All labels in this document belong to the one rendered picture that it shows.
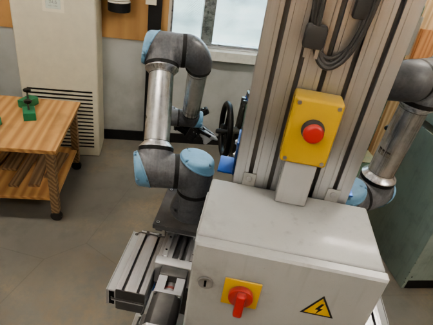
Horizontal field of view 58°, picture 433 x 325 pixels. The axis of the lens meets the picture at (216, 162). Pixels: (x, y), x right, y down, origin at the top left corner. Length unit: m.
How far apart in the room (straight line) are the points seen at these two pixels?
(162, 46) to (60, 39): 1.59
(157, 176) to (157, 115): 0.20
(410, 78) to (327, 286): 0.63
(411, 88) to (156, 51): 0.78
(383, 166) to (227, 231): 0.75
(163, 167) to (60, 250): 1.31
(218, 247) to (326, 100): 0.32
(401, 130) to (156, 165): 0.76
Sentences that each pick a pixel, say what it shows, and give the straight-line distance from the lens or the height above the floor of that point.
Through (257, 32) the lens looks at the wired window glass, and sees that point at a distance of 3.24.
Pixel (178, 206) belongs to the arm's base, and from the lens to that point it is 1.33.
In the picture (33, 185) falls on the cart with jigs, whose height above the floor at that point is 0.19.
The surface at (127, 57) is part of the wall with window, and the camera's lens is 3.15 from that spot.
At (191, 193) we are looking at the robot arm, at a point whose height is 0.93.
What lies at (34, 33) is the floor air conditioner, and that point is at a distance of 2.90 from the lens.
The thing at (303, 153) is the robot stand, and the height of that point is 1.36.
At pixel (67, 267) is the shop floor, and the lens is 2.33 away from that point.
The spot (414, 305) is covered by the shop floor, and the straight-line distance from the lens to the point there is 2.63.
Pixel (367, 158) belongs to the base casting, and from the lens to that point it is 2.08.
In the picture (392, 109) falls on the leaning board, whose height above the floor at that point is 0.62.
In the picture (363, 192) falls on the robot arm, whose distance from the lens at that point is 1.30.
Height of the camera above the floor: 1.71
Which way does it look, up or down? 32 degrees down
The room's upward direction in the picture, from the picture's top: 9 degrees clockwise
